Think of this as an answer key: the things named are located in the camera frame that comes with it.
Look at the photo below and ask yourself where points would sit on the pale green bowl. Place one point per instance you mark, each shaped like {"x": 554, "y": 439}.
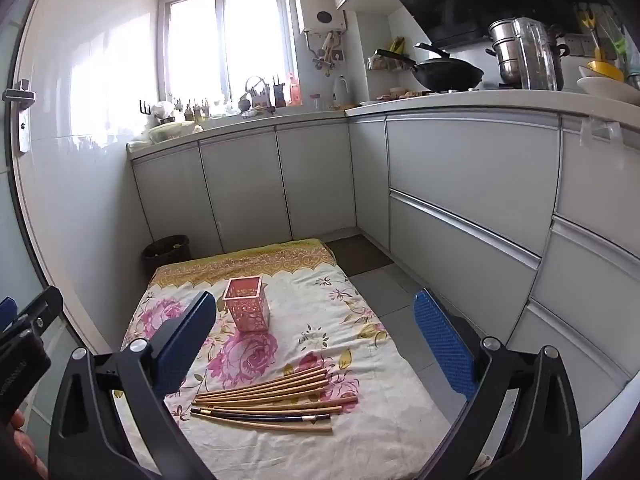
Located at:
{"x": 167, "y": 132}

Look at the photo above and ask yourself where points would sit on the white electric kettle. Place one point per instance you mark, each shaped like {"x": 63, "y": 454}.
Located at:
{"x": 340, "y": 94}

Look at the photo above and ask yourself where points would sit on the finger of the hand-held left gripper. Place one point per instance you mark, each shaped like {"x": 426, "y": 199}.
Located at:
{"x": 7, "y": 311}

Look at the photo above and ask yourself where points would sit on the black wok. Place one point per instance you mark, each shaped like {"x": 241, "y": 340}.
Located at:
{"x": 447, "y": 75}

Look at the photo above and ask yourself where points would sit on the floral printed blanket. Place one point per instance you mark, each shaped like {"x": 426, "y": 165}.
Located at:
{"x": 300, "y": 310}

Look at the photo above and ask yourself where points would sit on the clear plastic cabinet hook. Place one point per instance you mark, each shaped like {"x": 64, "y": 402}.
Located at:
{"x": 597, "y": 132}

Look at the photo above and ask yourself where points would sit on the yellow bowl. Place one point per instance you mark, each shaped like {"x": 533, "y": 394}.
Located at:
{"x": 602, "y": 69}

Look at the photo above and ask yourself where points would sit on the person's left hand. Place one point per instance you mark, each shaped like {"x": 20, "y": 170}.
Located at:
{"x": 31, "y": 455}

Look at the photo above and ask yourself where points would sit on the clear glass jug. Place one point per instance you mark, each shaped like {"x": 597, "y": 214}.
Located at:
{"x": 535, "y": 60}

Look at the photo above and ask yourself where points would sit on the kitchen window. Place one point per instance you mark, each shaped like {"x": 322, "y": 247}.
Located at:
{"x": 225, "y": 45}

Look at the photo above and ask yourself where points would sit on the small black rack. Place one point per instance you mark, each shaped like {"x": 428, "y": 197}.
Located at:
{"x": 145, "y": 108}

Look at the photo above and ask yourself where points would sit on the white bowl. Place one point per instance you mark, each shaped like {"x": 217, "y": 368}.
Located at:
{"x": 605, "y": 89}

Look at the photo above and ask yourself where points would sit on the dark floor mat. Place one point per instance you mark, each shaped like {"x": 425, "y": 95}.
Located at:
{"x": 357, "y": 255}

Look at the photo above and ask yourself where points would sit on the wall socket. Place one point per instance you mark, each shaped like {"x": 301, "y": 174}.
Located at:
{"x": 580, "y": 46}

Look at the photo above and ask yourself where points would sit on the steel steamer pot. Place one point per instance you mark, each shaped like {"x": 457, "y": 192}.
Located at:
{"x": 502, "y": 45}

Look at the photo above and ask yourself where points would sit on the black chopstick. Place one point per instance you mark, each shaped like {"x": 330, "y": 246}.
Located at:
{"x": 260, "y": 416}
{"x": 260, "y": 411}

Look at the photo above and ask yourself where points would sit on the wall spice shelf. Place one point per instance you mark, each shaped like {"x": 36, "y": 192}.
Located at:
{"x": 387, "y": 62}

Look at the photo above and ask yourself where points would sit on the pink perforated utensil holder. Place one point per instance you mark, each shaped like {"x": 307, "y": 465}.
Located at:
{"x": 250, "y": 312}

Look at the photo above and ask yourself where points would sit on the bundle of wooden chopsticks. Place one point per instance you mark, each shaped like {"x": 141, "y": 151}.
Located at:
{"x": 270, "y": 392}

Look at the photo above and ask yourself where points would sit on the black trash bin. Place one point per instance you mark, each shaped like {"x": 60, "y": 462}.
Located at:
{"x": 165, "y": 257}

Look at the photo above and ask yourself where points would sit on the white water heater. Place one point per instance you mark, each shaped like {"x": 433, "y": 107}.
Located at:
{"x": 317, "y": 5}

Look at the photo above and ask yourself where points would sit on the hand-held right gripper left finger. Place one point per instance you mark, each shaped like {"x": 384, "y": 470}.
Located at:
{"x": 185, "y": 340}

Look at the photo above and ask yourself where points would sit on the red packet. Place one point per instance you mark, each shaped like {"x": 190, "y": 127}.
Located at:
{"x": 295, "y": 91}

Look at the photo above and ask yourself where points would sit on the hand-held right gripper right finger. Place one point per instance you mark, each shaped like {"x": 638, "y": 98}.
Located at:
{"x": 445, "y": 345}

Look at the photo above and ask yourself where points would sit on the dark knife block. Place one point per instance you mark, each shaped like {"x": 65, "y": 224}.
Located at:
{"x": 279, "y": 95}

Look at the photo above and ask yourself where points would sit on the small clear jar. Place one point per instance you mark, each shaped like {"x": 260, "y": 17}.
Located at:
{"x": 316, "y": 102}

